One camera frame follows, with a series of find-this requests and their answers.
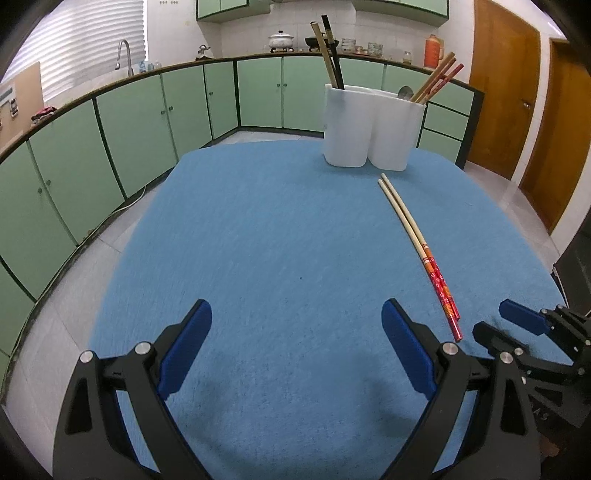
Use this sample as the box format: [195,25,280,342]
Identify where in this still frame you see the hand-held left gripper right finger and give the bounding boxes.
[381,298,541,480]

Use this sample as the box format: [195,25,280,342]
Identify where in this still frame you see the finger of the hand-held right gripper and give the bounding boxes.
[500,299,589,356]
[473,322,578,384]

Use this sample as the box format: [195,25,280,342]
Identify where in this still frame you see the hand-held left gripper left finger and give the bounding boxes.
[53,298,214,480]

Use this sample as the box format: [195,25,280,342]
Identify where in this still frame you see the bamboo chopstick with red end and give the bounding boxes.
[424,64,464,104]
[381,174,461,320]
[410,52,455,102]
[416,58,459,104]
[378,180,462,342]

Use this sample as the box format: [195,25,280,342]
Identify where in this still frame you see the white two-compartment utensil holder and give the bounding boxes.
[322,83,427,171]

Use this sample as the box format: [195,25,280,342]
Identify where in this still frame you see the tan chopstick with dark tip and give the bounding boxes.
[309,21,341,90]

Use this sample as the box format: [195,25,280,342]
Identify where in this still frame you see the black chopstick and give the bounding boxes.
[321,15,346,90]

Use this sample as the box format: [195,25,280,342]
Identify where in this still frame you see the blue table mat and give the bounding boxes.
[90,141,566,480]

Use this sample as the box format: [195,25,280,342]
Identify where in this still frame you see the wooden door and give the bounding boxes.
[519,37,591,236]
[466,0,541,181]

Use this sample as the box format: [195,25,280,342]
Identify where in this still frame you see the green base cabinet run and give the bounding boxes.
[0,50,485,365]

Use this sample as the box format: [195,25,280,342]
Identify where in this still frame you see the orange thermos flask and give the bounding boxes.
[425,34,445,70]

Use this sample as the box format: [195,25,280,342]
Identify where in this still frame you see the brown cardboard panel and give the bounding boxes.
[0,61,44,144]

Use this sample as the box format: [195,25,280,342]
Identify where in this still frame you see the metal kitchen faucet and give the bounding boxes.
[115,39,136,77]

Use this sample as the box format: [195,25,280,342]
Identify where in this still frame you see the white window blind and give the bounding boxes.
[21,0,147,104]

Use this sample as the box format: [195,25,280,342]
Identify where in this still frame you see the white power cable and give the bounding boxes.
[78,185,148,245]

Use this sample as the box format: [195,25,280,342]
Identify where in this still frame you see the green wall cabinets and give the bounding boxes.
[196,0,450,21]

